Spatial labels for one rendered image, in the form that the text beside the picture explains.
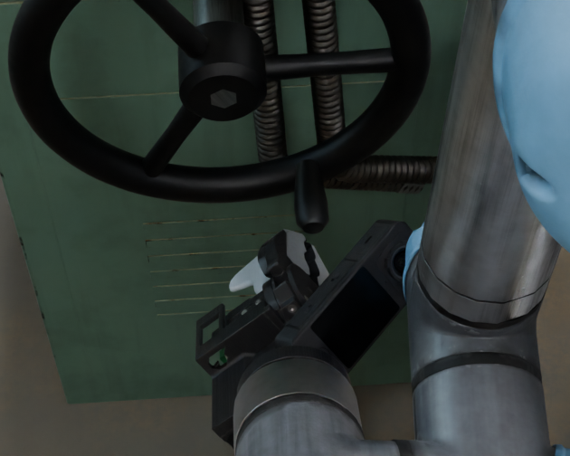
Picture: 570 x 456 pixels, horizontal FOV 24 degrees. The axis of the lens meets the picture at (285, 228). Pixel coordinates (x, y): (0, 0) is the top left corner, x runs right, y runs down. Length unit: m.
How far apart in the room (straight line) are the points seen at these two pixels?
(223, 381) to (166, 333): 0.70
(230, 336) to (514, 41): 0.50
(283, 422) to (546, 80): 0.40
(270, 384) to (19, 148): 0.57
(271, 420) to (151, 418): 0.95
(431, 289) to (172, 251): 0.69
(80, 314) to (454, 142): 0.92
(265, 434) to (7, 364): 1.05
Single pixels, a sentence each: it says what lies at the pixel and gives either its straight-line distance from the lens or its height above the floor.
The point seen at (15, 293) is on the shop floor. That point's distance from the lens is 1.80.
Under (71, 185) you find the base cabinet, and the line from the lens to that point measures 1.30.
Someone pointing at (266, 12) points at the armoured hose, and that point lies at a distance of 0.96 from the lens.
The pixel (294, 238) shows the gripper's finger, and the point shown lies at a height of 0.72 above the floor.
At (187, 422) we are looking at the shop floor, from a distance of 1.67.
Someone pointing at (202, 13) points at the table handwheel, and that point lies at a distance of 0.94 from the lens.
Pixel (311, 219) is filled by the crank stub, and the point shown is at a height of 0.72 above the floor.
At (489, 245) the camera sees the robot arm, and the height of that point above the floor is 0.94.
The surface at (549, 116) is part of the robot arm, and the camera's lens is 0.36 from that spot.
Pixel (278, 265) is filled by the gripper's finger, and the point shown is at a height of 0.78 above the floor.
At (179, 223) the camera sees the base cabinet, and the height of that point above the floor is 0.39.
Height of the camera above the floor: 1.49
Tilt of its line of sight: 55 degrees down
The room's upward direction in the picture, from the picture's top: straight up
